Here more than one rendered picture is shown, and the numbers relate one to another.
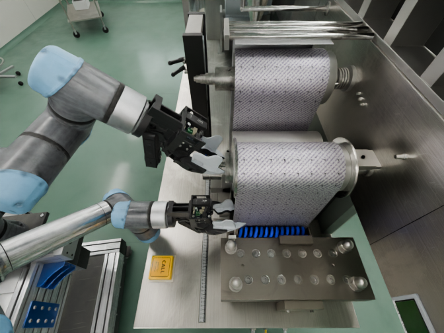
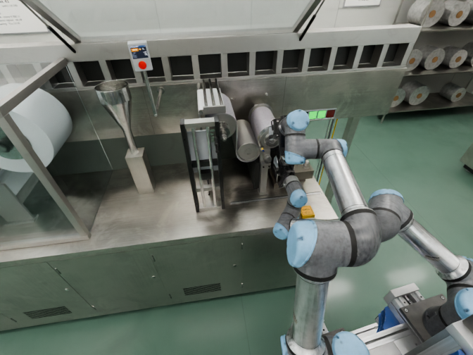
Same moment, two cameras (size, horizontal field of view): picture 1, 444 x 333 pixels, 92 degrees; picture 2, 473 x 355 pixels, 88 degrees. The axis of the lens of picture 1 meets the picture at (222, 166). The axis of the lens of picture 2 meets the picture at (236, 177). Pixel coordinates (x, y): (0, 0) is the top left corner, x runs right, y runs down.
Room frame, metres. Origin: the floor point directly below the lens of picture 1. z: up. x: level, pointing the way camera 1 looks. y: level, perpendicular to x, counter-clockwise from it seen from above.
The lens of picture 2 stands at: (0.63, 1.01, 1.93)
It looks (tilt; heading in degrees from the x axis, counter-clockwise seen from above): 41 degrees down; 263
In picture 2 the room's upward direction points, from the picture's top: 1 degrees counter-clockwise
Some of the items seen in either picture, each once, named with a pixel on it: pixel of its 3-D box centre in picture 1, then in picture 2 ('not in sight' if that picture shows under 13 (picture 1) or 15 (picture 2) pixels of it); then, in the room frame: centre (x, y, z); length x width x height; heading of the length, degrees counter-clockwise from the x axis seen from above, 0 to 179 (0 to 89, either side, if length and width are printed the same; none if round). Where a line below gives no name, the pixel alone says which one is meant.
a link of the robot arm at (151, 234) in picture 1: (142, 224); (292, 210); (0.26, 0.26, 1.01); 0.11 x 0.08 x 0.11; 52
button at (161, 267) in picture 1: (161, 267); (306, 212); (0.15, 0.20, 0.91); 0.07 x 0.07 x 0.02; 0
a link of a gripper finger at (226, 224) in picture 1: (228, 222); not in sight; (0.22, -0.02, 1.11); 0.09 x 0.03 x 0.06; 81
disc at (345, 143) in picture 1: (338, 167); (260, 115); (0.31, -0.29, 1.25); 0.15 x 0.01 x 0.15; 0
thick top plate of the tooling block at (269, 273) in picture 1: (289, 268); (289, 156); (0.13, -0.20, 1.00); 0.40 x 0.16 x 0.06; 90
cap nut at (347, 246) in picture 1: (347, 245); not in sight; (0.18, -0.36, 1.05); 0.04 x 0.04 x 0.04
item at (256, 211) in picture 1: (275, 213); (274, 146); (0.25, -0.15, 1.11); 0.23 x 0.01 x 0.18; 90
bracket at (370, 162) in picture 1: (364, 158); not in sight; (0.31, -0.33, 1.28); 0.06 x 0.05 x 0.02; 90
